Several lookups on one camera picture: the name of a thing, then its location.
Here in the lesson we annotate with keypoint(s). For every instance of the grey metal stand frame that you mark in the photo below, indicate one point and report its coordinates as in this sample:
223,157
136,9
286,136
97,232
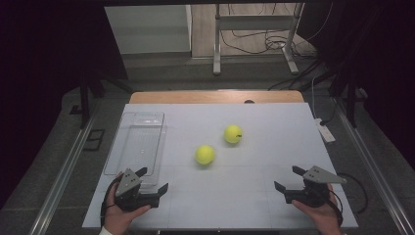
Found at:
254,22

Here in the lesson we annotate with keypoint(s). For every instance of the white power strip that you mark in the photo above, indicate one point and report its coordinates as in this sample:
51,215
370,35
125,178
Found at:
325,131

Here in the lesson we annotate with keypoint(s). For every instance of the person's left hand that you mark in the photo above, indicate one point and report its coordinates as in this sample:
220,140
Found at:
119,217

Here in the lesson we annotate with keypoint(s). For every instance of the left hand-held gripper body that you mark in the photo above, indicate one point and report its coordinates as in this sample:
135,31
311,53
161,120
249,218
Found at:
129,186

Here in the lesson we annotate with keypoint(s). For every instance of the aluminium rail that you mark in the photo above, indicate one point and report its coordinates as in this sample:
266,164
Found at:
62,182
378,176

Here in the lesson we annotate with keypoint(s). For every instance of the clear plastic container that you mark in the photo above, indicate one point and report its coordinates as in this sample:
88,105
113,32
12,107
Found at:
143,140

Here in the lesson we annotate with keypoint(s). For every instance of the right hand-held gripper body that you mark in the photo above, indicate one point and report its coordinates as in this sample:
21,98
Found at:
313,191

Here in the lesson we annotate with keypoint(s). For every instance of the black metal stand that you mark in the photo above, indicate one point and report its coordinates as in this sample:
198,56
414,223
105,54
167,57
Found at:
85,98
350,98

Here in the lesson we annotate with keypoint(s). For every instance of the wooden table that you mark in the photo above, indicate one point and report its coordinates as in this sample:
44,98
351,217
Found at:
202,97

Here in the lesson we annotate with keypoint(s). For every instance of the plain yellow tennis ball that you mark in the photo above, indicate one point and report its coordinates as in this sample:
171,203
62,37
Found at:
204,154

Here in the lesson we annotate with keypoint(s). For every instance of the person's right hand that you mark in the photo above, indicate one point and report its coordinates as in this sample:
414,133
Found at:
321,217

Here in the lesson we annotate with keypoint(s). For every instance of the yellow tennis ball black mark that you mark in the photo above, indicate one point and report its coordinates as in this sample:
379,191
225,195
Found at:
233,134

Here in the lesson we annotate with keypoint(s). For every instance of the white cabinet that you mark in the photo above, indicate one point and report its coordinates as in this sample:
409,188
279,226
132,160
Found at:
147,29

